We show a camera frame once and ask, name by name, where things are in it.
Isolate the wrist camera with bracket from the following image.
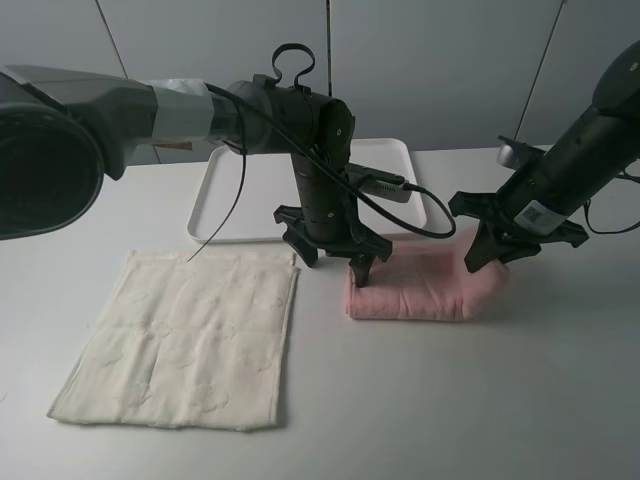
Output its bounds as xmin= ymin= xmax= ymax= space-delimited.
xmin=496 ymin=135 xmax=546 ymax=171
xmin=346 ymin=163 xmax=411 ymax=204

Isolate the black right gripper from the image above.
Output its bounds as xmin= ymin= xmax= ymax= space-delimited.
xmin=449 ymin=164 xmax=589 ymax=273

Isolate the black right camera cable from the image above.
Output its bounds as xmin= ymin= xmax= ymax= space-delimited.
xmin=582 ymin=167 xmax=640 ymax=235

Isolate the black flat strap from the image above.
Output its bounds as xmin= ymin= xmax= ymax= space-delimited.
xmin=184 ymin=43 xmax=317 ymax=265

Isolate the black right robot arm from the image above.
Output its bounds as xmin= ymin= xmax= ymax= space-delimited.
xmin=449 ymin=44 xmax=639 ymax=272

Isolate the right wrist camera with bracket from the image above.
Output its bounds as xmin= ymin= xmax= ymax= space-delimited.
xmin=496 ymin=135 xmax=546 ymax=171

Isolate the white rectangular plastic tray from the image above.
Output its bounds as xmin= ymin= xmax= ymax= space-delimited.
xmin=186 ymin=139 xmax=427 ymax=243

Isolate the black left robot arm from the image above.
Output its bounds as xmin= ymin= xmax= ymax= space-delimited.
xmin=1 ymin=65 xmax=392 ymax=286

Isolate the pink towel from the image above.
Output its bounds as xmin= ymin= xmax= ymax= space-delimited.
xmin=345 ymin=229 xmax=510 ymax=322

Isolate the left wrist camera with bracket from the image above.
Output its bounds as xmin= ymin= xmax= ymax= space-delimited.
xmin=346 ymin=163 xmax=411 ymax=204

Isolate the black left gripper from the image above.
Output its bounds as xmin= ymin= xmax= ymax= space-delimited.
xmin=274 ymin=159 xmax=392 ymax=288

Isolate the cream white towel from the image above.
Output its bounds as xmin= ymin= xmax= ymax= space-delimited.
xmin=48 ymin=251 xmax=299 ymax=431

